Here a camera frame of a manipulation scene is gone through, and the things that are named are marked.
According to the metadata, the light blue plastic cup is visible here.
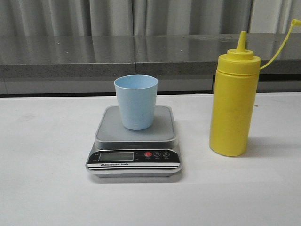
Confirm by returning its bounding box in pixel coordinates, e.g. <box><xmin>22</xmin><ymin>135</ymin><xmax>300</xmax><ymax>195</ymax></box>
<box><xmin>114</xmin><ymin>75</ymin><xmax>158</xmax><ymax>130</ymax></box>

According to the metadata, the yellow squeeze bottle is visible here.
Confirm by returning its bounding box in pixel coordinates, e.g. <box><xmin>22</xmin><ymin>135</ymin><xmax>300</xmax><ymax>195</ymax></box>
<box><xmin>209</xmin><ymin>19</ymin><xmax>301</xmax><ymax>157</ymax></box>

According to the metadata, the silver electronic kitchen scale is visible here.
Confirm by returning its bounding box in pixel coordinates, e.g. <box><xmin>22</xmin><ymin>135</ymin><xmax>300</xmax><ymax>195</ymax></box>
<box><xmin>86</xmin><ymin>105</ymin><xmax>183</xmax><ymax>183</ymax></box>

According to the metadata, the grey stone counter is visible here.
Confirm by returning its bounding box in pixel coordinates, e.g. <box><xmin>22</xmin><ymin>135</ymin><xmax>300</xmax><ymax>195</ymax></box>
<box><xmin>0</xmin><ymin>32</ymin><xmax>301</xmax><ymax>97</ymax></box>

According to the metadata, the grey curtain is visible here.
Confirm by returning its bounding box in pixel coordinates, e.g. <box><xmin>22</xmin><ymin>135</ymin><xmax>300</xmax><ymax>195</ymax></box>
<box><xmin>0</xmin><ymin>0</ymin><xmax>301</xmax><ymax>36</ymax></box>

